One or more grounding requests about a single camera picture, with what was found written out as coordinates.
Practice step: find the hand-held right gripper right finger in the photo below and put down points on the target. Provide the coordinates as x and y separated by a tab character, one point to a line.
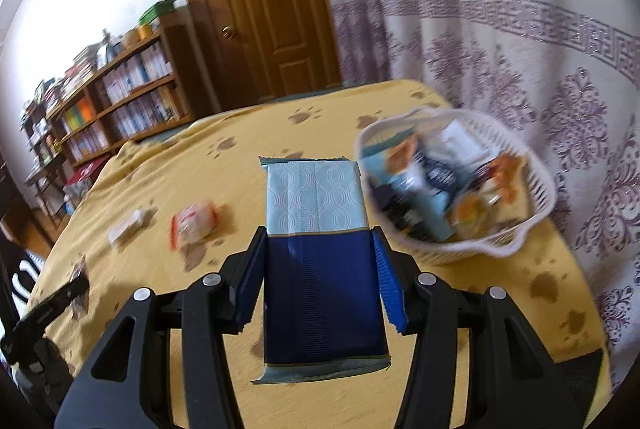
390	289

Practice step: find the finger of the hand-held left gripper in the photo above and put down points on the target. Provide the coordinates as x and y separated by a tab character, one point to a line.
50	306

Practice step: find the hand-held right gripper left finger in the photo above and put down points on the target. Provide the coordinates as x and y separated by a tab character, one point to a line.
250	289

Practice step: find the brown snack packet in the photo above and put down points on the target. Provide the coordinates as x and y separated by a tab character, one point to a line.
80	271

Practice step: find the white plastic basket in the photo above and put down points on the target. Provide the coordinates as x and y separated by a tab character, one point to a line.
450	254

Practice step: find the navy and pale blue tissue pack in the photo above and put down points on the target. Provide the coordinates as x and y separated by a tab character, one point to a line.
320	299

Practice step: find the red and white snack packet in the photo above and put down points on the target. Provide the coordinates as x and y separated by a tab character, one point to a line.
192	224

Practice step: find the light blue snack packet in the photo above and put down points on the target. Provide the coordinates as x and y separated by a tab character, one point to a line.
422	189

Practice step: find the small white snack packet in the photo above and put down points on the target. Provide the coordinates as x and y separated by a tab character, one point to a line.
127	229

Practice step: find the round yellow snack packet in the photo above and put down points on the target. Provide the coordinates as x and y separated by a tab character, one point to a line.
472	211

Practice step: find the orange snack packet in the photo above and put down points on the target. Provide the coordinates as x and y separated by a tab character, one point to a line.
505	174

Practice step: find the dark striped cloth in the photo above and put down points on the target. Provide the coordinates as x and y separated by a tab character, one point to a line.
20	274

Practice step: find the dark red quilt box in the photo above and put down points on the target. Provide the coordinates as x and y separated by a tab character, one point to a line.
85	176

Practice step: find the yellow paw-print blanket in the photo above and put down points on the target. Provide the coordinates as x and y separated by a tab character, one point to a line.
280	129

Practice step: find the rows of shelved books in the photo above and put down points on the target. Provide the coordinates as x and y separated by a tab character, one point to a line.
135	109

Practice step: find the piles of paperback books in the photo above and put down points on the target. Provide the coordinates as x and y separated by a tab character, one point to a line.
75	69

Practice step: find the wooden bookcase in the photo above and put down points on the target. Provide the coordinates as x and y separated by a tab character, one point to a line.
172	54

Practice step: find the brass door knob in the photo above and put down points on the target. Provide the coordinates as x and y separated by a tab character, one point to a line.
228	31

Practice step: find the yellow roll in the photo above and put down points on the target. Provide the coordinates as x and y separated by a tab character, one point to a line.
145	32

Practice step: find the white purple patterned curtain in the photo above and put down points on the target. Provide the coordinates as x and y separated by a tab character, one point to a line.
500	34

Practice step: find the green box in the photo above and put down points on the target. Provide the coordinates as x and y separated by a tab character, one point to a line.
160	10

